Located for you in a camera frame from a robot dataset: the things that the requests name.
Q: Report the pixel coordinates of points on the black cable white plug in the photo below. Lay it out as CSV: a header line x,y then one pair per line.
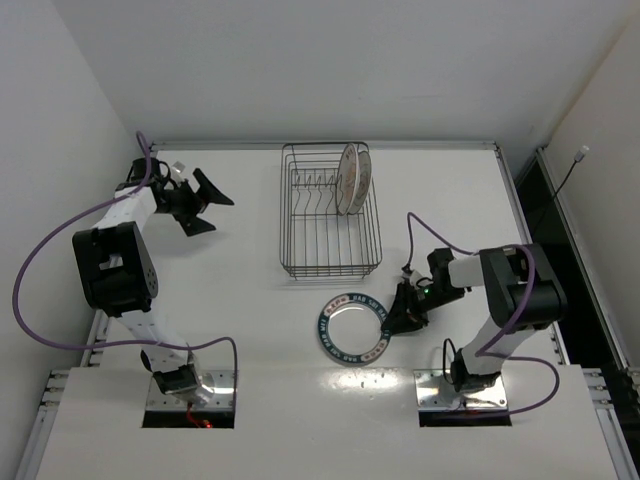
x,y
577,159

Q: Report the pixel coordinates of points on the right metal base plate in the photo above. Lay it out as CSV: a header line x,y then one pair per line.
x,y
435,393

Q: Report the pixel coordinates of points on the orange sunburst pattern plate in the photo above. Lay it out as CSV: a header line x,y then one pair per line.
x,y
347,179

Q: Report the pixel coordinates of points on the metal wire dish rack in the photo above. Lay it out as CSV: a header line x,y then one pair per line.
x,y
316,243

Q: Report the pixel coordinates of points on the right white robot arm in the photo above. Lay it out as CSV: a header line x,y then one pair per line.
x,y
523,296

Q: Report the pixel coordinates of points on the teal rimmed lettered plate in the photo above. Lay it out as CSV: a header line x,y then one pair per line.
x,y
350,330

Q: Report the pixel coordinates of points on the metal base plate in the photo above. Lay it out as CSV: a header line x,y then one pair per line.
x,y
216,394
435,393

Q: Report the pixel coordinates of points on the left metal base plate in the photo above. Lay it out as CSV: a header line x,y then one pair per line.
x,y
216,394

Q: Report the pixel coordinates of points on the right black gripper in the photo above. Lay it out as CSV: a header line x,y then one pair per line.
x,y
411,300

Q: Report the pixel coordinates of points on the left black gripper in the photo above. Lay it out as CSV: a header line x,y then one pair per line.
x,y
191,204

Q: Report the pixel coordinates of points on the white plate grey line pattern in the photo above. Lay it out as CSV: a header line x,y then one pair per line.
x,y
365,176

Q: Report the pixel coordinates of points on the right aluminium frame rail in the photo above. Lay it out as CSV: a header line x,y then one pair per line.
x,y
576,240

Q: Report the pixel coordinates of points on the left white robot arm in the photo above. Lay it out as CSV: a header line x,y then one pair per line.
x,y
118,276

